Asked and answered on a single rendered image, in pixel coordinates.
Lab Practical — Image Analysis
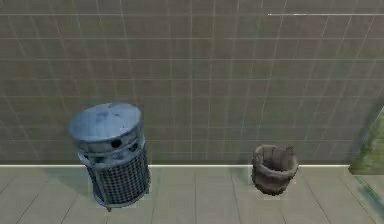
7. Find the blue metal mesh trash bin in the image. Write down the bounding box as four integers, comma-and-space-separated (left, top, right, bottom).
68, 102, 152, 212

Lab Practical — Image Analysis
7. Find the green glass shower panel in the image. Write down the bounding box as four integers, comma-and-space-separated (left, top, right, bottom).
348, 105, 384, 176

